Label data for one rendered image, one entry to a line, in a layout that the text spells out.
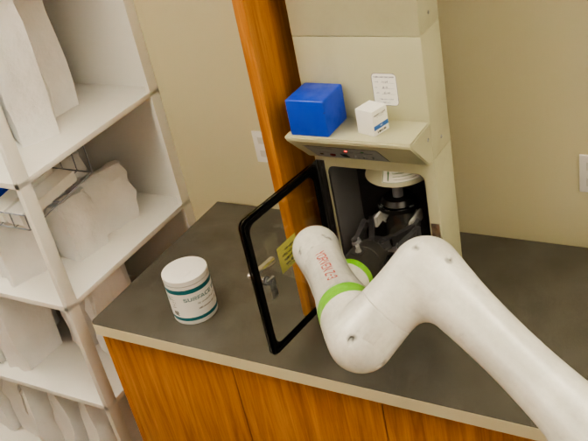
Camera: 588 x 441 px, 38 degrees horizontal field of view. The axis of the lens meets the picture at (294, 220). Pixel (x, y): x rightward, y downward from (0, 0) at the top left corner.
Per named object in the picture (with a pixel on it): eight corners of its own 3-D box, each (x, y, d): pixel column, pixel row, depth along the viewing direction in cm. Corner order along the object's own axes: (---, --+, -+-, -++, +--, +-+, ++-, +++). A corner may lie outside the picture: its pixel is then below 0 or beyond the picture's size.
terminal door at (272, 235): (340, 290, 231) (315, 161, 210) (273, 358, 211) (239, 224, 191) (338, 289, 231) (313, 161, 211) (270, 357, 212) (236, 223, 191)
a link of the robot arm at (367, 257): (341, 290, 205) (375, 296, 200) (333, 250, 199) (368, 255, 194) (353, 275, 209) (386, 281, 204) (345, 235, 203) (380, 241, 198)
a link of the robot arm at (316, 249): (332, 346, 163) (383, 320, 163) (308, 297, 158) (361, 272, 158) (300, 272, 196) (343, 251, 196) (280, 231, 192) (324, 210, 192)
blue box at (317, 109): (311, 115, 205) (304, 81, 200) (347, 118, 200) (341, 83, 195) (290, 135, 198) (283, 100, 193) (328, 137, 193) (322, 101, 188)
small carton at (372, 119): (372, 123, 195) (368, 100, 192) (389, 128, 191) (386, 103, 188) (358, 132, 192) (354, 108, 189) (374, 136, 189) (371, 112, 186)
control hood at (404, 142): (312, 150, 211) (305, 114, 206) (435, 160, 195) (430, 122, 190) (290, 172, 203) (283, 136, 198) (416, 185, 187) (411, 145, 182)
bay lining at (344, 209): (383, 231, 247) (367, 122, 229) (469, 242, 234) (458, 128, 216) (347, 279, 230) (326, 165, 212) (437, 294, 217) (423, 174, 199)
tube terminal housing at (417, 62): (377, 250, 253) (338, -1, 214) (483, 265, 237) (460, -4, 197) (341, 299, 235) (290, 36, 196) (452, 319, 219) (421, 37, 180)
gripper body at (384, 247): (379, 250, 199) (395, 228, 206) (347, 245, 204) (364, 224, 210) (383, 276, 203) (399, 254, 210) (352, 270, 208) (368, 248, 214)
